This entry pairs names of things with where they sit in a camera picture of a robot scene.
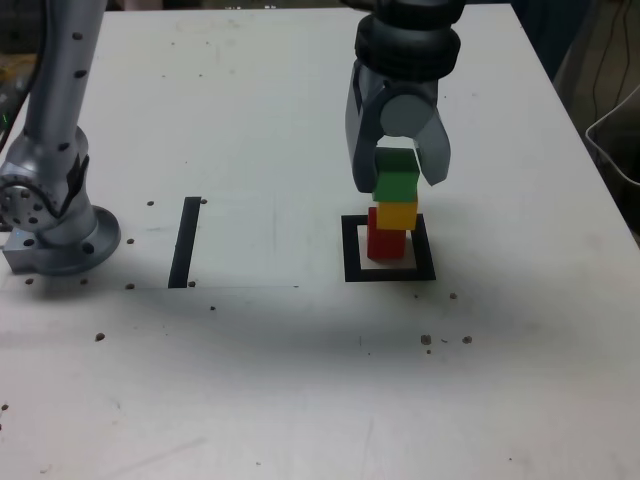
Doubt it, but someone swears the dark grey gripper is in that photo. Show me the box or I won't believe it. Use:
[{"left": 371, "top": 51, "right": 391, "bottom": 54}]
[{"left": 344, "top": 59, "right": 453, "bottom": 194}]

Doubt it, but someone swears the green cube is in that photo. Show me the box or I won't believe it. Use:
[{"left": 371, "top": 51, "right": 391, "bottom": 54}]
[{"left": 372, "top": 148, "right": 421, "bottom": 204}]

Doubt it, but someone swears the yellow cube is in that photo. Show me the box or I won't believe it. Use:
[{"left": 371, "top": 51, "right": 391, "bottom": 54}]
[{"left": 375, "top": 199, "right": 419, "bottom": 231}]

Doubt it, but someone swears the red cube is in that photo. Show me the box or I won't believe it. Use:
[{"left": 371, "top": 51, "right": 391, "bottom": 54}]
[{"left": 367, "top": 207, "right": 406, "bottom": 260}]

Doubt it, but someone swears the black tape square outline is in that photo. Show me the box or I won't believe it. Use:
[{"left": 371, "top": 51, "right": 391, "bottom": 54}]
[{"left": 340, "top": 213, "right": 437, "bottom": 284}]

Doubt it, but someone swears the black tape strip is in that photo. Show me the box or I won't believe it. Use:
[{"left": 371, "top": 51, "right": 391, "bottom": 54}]
[{"left": 167, "top": 196, "right": 202, "bottom": 290}]

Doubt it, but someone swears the thin dark hanging cable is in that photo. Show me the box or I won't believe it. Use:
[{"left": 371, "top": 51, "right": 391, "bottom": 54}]
[
  {"left": 618, "top": 0, "right": 632, "bottom": 109},
  {"left": 591, "top": 0, "right": 621, "bottom": 126}
]

